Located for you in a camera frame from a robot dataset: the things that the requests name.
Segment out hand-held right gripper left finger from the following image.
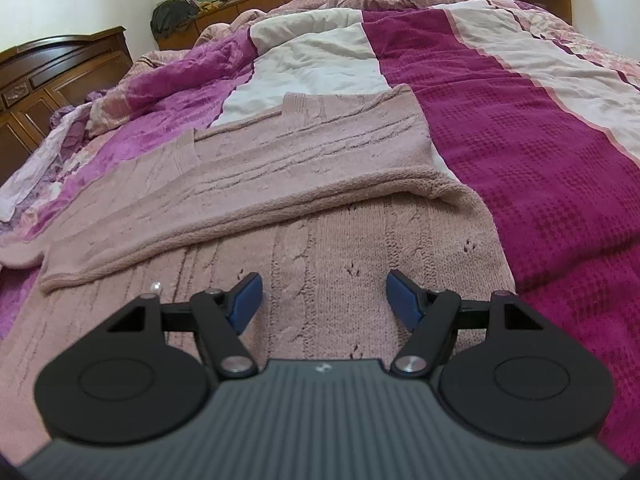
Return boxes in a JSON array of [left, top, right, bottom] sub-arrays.
[[106, 272, 264, 380]]

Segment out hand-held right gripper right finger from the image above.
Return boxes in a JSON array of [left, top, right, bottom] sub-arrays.
[[386, 268, 546, 378]]

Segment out pink cable-knit sweater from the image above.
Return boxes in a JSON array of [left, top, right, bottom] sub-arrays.
[[0, 85, 516, 461]]

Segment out magenta patchwork quilt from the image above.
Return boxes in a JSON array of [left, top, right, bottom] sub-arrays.
[[0, 0, 640, 461]]

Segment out lilac floral pillow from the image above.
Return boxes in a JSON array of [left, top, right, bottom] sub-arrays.
[[0, 105, 96, 223]]

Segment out black bag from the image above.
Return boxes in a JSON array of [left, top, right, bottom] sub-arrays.
[[151, 0, 201, 43]]

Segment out dark wooden headboard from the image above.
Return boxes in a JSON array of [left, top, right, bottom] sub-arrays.
[[0, 26, 133, 176]]

